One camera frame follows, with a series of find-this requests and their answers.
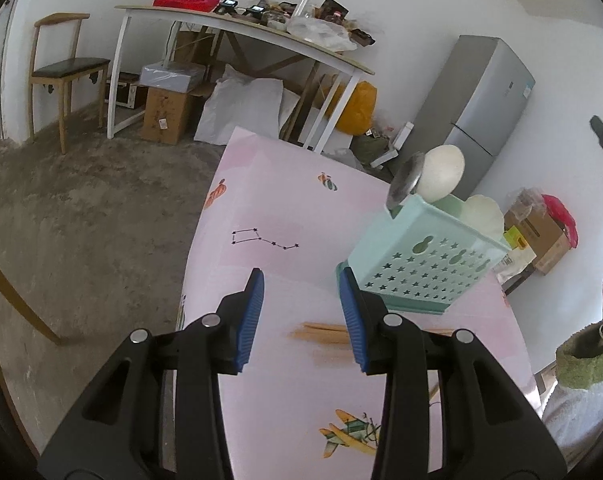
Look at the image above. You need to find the mint green utensil holder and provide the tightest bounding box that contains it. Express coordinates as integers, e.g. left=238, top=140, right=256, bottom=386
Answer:
left=337, top=195, right=510, bottom=314

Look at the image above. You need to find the white work table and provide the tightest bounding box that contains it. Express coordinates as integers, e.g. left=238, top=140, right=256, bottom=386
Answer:
left=106, top=6, right=374, bottom=153

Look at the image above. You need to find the right forearm green cuff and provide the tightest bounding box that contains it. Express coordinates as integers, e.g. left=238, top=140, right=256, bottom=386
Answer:
left=541, top=324, right=603, bottom=461

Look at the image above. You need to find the clear plastic bag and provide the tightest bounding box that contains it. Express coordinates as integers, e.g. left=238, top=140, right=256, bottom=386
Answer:
left=286, top=16, right=357, bottom=52

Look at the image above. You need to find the cardboard box on floor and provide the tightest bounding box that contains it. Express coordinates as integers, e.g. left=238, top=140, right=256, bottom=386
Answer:
left=140, top=88, right=200, bottom=145

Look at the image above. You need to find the wooden chopstick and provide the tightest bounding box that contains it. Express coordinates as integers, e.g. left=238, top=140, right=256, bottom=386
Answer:
left=288, top=320, right=456, bottom=348

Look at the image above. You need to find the yellow white rice bag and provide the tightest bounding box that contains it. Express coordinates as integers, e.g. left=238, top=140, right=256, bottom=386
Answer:
left=492, top=226, right=537, bottom=285

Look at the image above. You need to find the silver refrigerator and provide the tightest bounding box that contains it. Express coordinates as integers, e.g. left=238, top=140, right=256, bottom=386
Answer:
left=388, top=35, right=536, bottom=200

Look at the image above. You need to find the white sack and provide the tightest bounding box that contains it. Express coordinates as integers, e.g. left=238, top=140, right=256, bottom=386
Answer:
left=194, top=64, right=299, bottom=145

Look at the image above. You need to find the metal spoon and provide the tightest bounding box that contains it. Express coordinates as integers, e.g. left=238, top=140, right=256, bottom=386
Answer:
left=386, top=152, right=425, bottom=214

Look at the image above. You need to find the wooden chair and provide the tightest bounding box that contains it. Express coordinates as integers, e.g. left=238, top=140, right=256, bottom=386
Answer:
left=27, top=12, right=110, bottom=155

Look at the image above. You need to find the pink patterned tablecloth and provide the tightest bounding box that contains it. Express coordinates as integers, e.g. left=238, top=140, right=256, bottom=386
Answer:
left=182, top=128, right=539, bottom=479

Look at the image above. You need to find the cardboard box with red cloth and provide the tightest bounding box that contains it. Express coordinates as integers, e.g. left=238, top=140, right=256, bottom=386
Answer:
left=505, top=188, right=579, bottom=275

